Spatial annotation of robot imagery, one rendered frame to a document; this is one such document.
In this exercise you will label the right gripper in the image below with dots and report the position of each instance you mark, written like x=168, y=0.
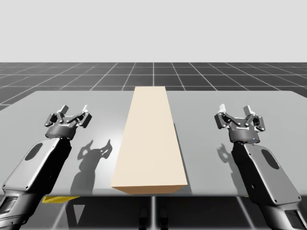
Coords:
x=243, y=133

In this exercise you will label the tall board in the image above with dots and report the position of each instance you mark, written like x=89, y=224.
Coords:
x=149, y=143

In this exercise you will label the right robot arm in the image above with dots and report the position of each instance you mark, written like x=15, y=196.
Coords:
x=266, y=177

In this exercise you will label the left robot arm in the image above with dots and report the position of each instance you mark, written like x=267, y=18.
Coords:
x=31, y=167

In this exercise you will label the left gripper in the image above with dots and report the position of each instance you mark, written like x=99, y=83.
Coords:
x=62, y=129

